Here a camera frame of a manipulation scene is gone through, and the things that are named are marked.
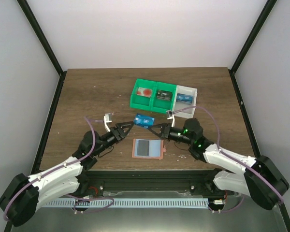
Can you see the white bin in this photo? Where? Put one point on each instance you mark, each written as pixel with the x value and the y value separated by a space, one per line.
pixel 185 110

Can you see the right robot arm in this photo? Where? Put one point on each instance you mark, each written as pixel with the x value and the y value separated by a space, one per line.
pixel 257 178

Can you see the pink card holder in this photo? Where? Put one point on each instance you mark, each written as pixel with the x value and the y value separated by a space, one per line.
pixel 156 149

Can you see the blue credit card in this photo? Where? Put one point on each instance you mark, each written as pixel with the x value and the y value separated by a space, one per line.
pixel 143 121

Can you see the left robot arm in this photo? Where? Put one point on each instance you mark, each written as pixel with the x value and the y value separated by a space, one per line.
pixel 27 194

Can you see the green bin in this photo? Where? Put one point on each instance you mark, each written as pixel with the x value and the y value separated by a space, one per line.
pixel 139 102
pixel 161 106

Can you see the black frame post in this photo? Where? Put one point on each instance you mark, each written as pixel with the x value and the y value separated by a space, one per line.
pixel 269 5
pixel 25 7

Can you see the left green bin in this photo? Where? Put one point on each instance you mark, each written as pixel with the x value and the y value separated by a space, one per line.
pixel 139 102

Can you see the red white card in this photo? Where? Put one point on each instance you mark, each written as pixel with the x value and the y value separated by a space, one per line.
pixel 144 92

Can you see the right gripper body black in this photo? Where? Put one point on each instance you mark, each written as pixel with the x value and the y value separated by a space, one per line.
pixel 164 130

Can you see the black card in holder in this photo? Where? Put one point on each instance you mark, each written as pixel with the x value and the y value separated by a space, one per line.
pixel 143 148

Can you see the black card in bin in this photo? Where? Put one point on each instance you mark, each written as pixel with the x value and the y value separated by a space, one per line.
pixel 164 95

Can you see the left black frame post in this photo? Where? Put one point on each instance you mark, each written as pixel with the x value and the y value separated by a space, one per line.
pixel 25 7

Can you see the right black frame post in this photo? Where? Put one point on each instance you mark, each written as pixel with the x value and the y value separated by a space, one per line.
pixel 269 5

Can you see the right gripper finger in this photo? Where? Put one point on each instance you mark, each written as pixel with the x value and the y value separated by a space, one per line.
pixel 161 125
pixel 157 132

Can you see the blue card in bin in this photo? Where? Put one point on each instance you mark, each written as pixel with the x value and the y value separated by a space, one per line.
pixel 184 98

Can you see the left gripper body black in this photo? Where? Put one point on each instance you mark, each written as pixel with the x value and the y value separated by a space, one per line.
pixel 118 133

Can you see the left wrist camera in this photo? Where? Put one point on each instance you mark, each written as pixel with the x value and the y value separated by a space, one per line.
pixel 107 119

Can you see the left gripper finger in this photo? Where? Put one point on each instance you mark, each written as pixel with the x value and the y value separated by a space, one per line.
pixel 128 124
pixel 125 129

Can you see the middle green bin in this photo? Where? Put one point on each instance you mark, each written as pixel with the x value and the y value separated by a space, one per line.
pixel 161 106

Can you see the light blue cable duct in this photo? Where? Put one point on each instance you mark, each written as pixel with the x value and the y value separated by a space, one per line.
pixel 198 203

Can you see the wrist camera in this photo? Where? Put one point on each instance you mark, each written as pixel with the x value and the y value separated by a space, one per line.
pixel 107 119
pixel 170 116

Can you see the black aluminium frame rail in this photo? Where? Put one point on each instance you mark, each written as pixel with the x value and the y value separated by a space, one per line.
pixel 198 182

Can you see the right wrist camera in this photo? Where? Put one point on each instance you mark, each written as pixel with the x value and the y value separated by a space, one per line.
pixel 170 116

